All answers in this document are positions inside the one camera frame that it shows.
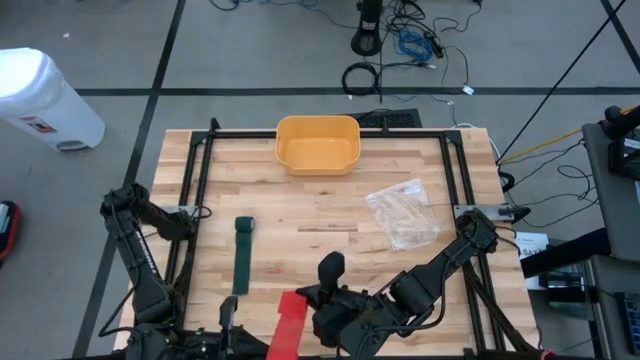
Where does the clear plastic bag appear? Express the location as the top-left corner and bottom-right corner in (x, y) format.
(364, 178), (442, 252)

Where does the red elastic bandage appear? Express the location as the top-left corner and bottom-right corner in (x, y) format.
(265, 291), (310, 360)

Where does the white paper sheet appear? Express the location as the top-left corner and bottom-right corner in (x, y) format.
(513, 231), (550, 291)

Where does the long yellow cable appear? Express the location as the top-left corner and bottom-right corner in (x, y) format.
(497, 104), (640, 166)

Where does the blue cable bundle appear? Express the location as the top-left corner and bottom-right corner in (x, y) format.
(397, 30), (434, 64)

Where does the black desk device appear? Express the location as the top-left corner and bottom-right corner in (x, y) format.
(602, 104), (640, 181)

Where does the black floor stand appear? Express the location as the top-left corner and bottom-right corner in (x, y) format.
(349, 0), (384, 104)

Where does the white trash bin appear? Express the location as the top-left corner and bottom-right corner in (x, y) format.
(0, 47), (107, 152)

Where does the coiled black cable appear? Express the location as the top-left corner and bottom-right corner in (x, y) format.
(341, 62), (380, 97)

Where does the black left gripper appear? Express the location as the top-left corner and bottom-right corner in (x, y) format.
(192, 294), (271, 360)

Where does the green elastic bandage roll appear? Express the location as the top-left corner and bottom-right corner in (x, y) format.
(231, 215), (256, 296)

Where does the grey desk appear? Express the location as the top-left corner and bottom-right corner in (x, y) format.
(582, 122), (640, 261)

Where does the red and black object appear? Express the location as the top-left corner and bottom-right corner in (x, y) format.
(0, 200), (22, 269)

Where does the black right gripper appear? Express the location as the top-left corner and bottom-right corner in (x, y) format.
(294, 251), (396, 360)

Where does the black diagonal strut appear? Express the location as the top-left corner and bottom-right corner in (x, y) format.
(497, 0), (629, 164)

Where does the yellow plastic basin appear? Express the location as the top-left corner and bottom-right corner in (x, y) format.
(275, 115), (362, 177)

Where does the black aluminium table frame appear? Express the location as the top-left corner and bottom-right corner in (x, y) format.
(122, 117), (539, 360)

